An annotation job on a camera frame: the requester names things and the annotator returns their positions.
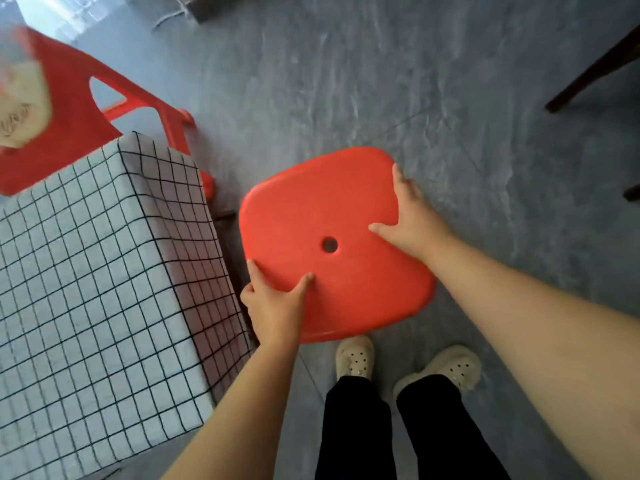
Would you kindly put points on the person's cream shoe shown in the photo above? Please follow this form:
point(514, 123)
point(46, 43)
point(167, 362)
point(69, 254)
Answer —
point(450, 367)
point(355, 357)

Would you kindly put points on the person's right cream shoe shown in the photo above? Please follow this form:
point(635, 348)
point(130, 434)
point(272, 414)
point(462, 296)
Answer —
point(450, 367)

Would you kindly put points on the person's right forearm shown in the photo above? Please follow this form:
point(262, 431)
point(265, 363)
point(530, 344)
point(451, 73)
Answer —
point(550, 344)

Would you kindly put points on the person's right hand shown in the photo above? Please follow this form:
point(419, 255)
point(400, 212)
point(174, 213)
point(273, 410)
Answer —
point(417, 224)

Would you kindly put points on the person's black trousers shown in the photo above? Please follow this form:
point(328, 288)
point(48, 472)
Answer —
point(355, 434)

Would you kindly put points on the person's left hand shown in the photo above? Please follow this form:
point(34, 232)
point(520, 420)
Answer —
point(275, 314)

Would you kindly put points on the black white checked tablecloth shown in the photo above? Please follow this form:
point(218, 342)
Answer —
point(75, 294)

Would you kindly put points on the person's left cream shoe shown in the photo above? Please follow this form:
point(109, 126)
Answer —
point(355, 357)

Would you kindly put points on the red plastic stool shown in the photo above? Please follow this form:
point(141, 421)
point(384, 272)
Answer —
point(320, 204)
point(70, 119)

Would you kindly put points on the person's left forearm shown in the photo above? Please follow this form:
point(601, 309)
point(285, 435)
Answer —
point(240, 419)

